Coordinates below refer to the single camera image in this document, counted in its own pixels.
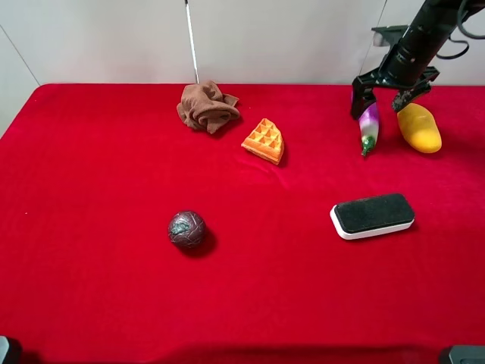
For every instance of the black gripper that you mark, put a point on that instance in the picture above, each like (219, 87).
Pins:
(405, 66)

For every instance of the purple toy eggplant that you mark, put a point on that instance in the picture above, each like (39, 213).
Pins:
(369, 125)

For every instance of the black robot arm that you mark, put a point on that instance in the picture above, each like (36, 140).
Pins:
(439, 18)

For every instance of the yellow toy mango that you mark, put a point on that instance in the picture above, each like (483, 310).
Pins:
(419, 129)

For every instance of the black white board eraser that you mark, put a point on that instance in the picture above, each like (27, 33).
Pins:
(372, 216)

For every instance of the orange waffle piece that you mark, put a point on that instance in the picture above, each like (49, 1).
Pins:
(265, 141)

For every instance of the brown crumpled cloth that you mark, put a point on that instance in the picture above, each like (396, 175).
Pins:
(204, 107)

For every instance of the white vertical pole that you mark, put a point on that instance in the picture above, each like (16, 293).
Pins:
(191, 41)

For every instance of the dark purple round ball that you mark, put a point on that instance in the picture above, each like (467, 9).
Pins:
(186, 230)

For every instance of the black base bottom right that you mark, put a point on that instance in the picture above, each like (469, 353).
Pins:
(463, 354)

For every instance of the black base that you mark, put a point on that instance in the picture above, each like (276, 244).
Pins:
(10, 351)
(463, 354)

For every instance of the red table cloth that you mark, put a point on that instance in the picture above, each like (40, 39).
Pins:
(92, 174)

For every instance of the black base bottom left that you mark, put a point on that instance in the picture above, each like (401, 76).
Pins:
(10, 351)

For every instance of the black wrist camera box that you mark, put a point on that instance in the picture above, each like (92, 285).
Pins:
(388, 36)

